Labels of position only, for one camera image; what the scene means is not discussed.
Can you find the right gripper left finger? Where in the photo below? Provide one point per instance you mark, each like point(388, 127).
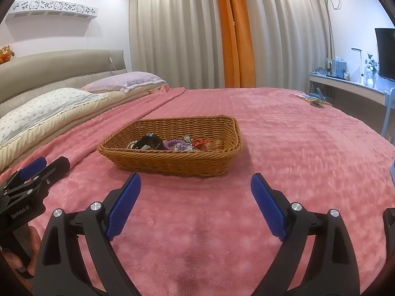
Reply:
point(60, 268)

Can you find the items on bed edge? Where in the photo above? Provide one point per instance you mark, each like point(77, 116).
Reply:
point(316, 102)

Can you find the orange plush toy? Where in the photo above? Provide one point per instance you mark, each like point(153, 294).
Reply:
point(6, 53)

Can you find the black wristwatch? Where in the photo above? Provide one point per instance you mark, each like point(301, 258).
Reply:
point(149, 141)

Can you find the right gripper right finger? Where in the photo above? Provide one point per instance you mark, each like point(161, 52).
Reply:
point(316, 256)

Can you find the grey curtain right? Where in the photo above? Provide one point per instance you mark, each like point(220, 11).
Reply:
point(290, 39)

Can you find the light blue chair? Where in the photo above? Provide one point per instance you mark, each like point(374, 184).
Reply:
point(390, 98)

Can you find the pink pillow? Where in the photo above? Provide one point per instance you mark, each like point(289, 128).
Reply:
point(123, 82)

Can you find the white desk lamp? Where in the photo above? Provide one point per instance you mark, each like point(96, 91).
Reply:
point(361, 72)

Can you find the books on desk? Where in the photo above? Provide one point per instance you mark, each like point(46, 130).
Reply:
point(337, 67)

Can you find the white floral pillow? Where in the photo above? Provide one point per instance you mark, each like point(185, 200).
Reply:
point(42, 108)

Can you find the black television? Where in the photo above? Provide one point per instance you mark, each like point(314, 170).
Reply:
point(386, 52)

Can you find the grey curtain left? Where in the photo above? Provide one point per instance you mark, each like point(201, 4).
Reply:
point(178, 40)

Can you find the orange curtain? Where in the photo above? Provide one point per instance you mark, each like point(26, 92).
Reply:
point(237, 48)

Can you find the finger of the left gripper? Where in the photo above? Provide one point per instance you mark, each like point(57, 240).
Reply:
point(50, 175)
point(23, 175)

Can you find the grey curtain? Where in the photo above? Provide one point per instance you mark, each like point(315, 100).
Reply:
point(290, 39)
point(178, 40)

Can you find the brown wicker basket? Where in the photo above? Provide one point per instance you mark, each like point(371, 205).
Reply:
point(216, 140)

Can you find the person left hand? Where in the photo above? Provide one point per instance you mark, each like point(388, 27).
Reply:
point(22, 256)

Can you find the beige padded headboard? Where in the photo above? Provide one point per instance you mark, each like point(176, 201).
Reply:
point(24, 78)

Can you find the beige folded quilt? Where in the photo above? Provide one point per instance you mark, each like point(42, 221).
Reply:
point(41, 134)

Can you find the white vase with plant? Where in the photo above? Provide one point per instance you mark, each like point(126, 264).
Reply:
point(371, 71)

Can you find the white wall desk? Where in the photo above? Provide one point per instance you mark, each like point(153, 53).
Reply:
point(380, 94)

